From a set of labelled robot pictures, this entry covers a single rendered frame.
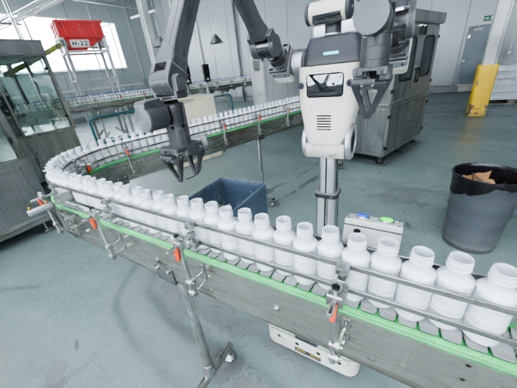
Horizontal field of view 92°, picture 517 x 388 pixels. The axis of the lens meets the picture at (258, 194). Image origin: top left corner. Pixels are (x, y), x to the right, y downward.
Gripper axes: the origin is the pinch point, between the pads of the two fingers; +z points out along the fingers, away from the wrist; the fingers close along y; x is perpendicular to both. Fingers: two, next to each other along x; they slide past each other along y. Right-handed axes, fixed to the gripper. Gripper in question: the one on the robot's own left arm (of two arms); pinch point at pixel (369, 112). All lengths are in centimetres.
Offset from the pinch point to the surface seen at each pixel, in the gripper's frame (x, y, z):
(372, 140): 42, 349, 105
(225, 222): 32.2, -18.0, 26.7
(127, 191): 79, -17, 25
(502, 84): -194, 895, 91
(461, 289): -21.0, -17.9, 27.8
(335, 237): 2.2, -16.5, 24.0
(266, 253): 19.5, -18.4, 33.1
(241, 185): 72, 43, 48
